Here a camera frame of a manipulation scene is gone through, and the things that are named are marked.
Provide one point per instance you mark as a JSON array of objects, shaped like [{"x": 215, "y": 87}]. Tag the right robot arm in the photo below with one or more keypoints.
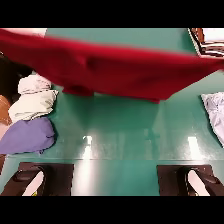
[{"x": 195, "y": 181}]

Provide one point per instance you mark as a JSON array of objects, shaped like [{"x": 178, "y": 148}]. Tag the striped garment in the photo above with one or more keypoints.
[{"x": 210, "y": 41}]

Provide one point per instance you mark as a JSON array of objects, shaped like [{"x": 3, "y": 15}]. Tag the pale lilac garment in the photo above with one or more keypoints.
[{"x": 215, "y": 111}]

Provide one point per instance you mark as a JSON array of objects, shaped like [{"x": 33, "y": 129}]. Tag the purple garment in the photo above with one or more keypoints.
[{"x": 28, "y": 136}]

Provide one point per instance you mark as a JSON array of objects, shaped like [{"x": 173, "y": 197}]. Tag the brown garment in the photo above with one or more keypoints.
[{"x": 4, "y": 110}]

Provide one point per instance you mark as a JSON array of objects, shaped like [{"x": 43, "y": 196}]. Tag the red T-shirt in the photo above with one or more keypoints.
[{"x": 113, "y": 68}]

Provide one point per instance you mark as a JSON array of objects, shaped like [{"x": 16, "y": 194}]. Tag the pale green garment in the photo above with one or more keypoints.
[{"x": 33, "y": 105}]

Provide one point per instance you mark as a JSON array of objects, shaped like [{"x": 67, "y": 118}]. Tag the black garment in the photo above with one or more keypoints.
[{"x": 8, "y": 76}]

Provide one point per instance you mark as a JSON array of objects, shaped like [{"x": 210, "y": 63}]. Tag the white garment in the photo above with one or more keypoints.
[{"x": 33, "y": 83}]

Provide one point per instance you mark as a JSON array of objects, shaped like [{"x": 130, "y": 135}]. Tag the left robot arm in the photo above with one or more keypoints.
[{"x": 31, "y": 181}]

